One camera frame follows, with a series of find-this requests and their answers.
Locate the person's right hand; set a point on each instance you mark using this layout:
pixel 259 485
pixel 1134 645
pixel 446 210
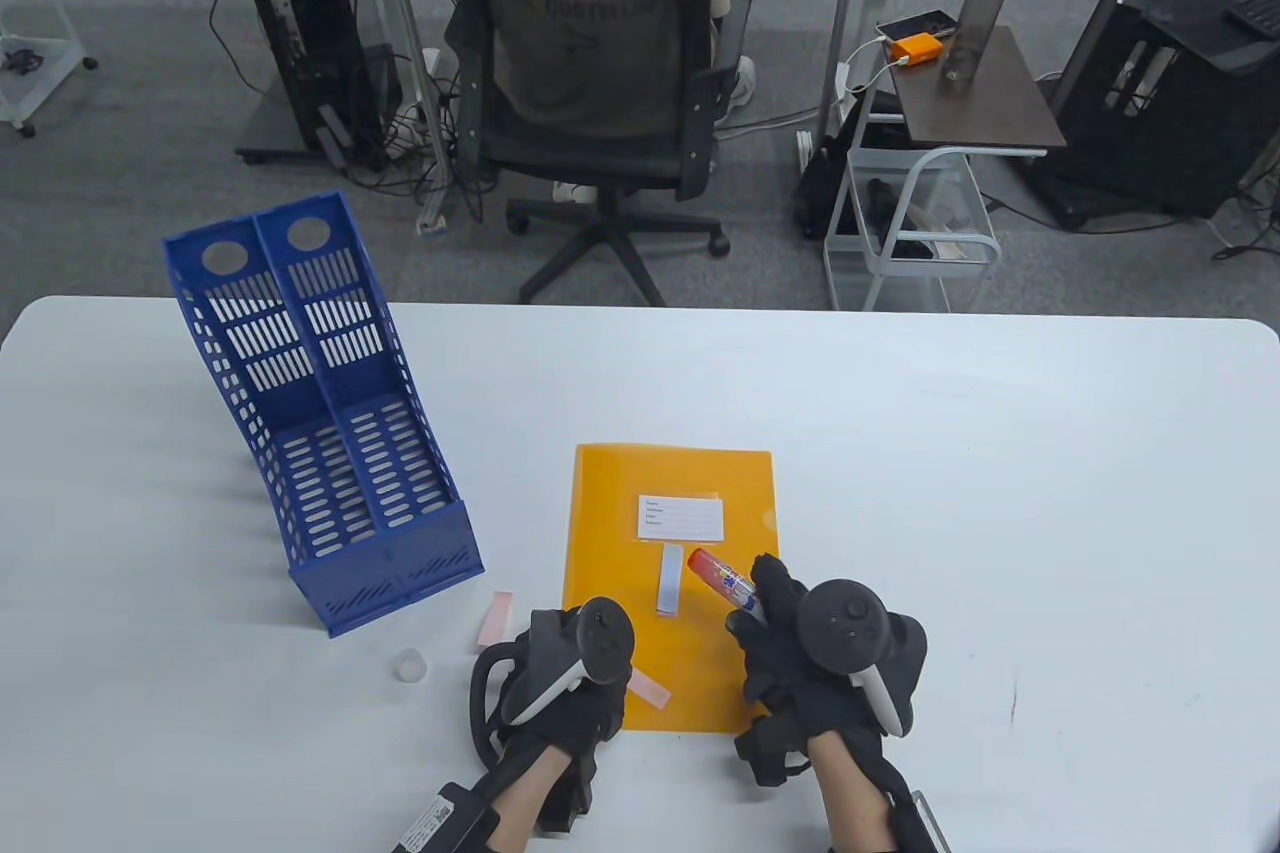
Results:
pixel 775 653

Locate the person's left hand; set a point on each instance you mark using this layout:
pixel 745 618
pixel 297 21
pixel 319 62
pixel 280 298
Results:
pixel 600 713

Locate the pink sticky note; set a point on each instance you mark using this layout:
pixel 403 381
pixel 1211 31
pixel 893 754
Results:
pixel 652 691
pixel 495 620

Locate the black and white hand controller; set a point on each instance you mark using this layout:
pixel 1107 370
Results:
pixel 605 638
pixel 850 623

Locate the red and white glue stick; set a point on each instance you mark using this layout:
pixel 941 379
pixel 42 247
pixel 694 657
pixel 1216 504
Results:
pixel 720 578

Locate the white sticky note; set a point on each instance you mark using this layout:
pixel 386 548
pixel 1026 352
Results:
pixel 670 578

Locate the yellow L-shaped folder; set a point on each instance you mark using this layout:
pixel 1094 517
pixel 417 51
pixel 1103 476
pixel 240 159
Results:
pixel 620 533

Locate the clear glue stick cap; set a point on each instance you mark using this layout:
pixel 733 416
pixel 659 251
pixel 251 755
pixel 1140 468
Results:
pixel 410 668

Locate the person's left forearm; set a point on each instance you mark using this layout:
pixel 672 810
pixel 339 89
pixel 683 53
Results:
pixel 525 798

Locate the person's right forearm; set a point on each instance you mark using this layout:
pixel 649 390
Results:
pixel 850 793

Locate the white lined label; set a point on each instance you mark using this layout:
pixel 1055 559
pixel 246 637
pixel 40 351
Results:
pixel 680 518

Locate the blue plastic file rack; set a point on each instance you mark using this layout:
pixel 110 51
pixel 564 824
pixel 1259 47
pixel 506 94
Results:
pixel 340 493

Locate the black bag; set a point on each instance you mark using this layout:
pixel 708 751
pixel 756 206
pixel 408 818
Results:
pixel 825 193

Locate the white wheeled cart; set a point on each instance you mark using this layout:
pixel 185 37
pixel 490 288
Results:
pixel 40 83
pixel 960 203

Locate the black mesh office chair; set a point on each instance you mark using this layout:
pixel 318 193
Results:
pixel 600 158

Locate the brown side table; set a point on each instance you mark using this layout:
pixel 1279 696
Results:
pixel 980 113

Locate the orange power bank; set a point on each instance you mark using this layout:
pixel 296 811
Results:
pixel 918 48

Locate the black smartphone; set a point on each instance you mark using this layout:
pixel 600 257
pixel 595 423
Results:
pixel 915 24

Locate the dark transparent water bottle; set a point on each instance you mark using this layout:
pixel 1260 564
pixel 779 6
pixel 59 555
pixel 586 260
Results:
pixel 975 13

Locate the black computer tower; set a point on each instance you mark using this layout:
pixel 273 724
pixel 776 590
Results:
pixel 310 43

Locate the black keyboard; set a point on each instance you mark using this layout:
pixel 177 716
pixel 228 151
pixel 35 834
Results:
pixel 1255 8

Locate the aluminium frame post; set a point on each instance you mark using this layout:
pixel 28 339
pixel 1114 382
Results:
pixel 400 33
pixel 845 13

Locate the black open-frame computer case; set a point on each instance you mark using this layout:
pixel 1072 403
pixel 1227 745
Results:
pixel 1180 123

